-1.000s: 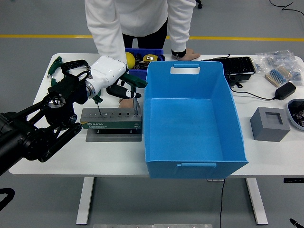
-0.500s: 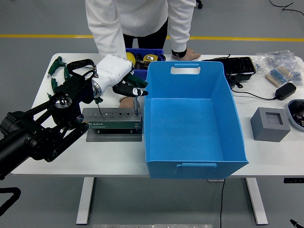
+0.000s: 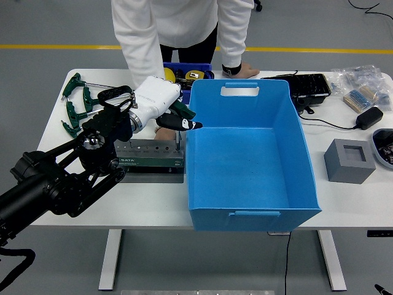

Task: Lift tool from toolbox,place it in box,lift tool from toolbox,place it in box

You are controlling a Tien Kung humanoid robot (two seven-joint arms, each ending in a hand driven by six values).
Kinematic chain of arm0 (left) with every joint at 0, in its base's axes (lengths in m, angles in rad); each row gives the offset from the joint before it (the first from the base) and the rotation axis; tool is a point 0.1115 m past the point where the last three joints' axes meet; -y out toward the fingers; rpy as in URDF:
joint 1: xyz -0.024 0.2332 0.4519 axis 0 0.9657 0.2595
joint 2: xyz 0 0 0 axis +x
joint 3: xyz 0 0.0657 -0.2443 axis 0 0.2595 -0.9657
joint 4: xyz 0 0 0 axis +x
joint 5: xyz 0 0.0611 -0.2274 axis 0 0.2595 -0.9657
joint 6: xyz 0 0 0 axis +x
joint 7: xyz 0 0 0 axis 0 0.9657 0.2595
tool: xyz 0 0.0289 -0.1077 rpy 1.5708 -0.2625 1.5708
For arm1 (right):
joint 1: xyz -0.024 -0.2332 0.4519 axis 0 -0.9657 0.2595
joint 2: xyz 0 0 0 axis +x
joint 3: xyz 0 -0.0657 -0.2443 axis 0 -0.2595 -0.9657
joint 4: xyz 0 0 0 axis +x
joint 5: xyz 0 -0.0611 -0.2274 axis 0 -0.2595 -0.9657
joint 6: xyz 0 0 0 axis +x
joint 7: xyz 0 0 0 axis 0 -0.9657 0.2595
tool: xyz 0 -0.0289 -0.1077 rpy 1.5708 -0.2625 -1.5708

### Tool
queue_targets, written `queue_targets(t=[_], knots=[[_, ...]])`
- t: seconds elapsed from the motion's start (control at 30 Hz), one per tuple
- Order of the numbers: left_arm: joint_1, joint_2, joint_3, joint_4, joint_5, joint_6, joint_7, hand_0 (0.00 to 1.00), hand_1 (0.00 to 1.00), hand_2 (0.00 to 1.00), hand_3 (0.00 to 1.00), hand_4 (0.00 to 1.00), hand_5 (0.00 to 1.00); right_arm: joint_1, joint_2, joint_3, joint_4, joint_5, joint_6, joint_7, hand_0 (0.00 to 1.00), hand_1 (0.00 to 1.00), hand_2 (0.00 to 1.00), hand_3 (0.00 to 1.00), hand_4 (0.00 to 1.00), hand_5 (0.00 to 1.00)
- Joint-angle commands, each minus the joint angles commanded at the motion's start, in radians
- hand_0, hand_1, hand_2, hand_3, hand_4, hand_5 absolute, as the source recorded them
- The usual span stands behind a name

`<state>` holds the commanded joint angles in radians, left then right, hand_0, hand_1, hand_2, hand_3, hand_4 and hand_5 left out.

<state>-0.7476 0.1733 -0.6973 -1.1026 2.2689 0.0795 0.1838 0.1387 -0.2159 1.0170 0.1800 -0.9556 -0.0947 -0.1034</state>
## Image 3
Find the grey foam block with recess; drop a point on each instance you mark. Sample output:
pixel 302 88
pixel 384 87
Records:
pixel 344 167

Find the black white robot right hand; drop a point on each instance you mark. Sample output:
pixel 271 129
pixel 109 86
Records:
pixel 383 290

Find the small dark blue parts bin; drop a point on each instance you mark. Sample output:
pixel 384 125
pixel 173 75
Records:
pixel 190 66

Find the yellow tape measure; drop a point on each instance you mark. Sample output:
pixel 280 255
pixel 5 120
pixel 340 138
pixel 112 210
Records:
pixel 194 74

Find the person's right hand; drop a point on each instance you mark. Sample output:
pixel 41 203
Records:
pixel 165 134

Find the dark blue round item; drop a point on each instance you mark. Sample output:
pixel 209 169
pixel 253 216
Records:
pixel 209 75

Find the yellow ball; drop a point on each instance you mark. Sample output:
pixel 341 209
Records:
pixel 169 75

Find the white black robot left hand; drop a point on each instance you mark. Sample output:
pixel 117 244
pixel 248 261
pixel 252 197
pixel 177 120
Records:
pixel 156 95

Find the green steel hex key stand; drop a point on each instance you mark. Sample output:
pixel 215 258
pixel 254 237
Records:
pixel 153 161

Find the person's left hand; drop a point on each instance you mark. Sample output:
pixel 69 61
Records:
pixel 244 71

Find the clear plastic bags with parts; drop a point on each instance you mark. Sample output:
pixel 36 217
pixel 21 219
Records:
pixel 359 75

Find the white table leg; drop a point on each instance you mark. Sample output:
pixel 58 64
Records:
pixel 333 261
pixel 109 261

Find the large light blue plastic box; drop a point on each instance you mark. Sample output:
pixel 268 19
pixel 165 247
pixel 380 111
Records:
pixel 239 159

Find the grey oval dish with parts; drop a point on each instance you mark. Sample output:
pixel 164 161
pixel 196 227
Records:
pixel 382 147

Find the black table control panel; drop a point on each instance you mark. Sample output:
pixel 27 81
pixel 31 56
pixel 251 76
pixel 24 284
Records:
pixel 379 233

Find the black power adapter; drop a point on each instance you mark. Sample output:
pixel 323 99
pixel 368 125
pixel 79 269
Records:
pixel 370 117

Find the taped resistor strip bundle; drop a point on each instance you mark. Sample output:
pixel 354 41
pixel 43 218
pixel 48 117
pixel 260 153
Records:
pixel 359 98

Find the person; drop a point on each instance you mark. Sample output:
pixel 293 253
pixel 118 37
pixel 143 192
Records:
pixel 181 21

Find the black plastic tray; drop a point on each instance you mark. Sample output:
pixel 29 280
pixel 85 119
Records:
pixel 310 84

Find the black office chair base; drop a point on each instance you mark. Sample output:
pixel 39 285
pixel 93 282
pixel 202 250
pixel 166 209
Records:
pixel 258 5

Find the person's left forearm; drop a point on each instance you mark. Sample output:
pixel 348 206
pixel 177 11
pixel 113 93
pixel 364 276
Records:
pixel 231 46

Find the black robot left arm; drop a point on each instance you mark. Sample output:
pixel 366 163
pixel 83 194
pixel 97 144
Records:
pixel 46 184

